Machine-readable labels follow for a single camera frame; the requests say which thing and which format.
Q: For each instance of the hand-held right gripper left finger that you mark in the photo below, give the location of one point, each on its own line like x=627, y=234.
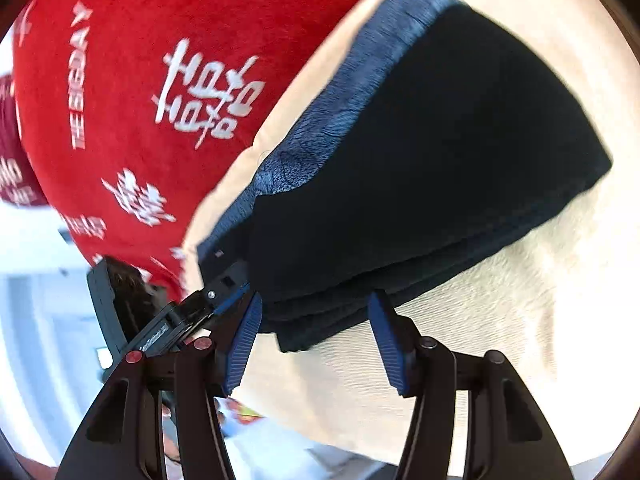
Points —
x=245, y=340

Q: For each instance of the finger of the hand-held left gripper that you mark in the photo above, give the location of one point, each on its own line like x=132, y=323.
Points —
x=231, y=301
x=230, y=276

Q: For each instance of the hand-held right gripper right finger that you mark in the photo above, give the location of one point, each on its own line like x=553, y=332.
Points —
x=390, y=345

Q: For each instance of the black pants with blue stripe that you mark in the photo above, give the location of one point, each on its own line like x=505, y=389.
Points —
x=425, y=160

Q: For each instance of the cream blanket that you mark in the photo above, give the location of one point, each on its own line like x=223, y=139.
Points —
x=500, y=335

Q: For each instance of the dark red printed cloth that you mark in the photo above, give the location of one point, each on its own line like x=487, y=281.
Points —
x=15, y=160

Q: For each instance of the red printed blanket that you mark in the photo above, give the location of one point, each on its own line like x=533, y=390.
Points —
x=125, y=35

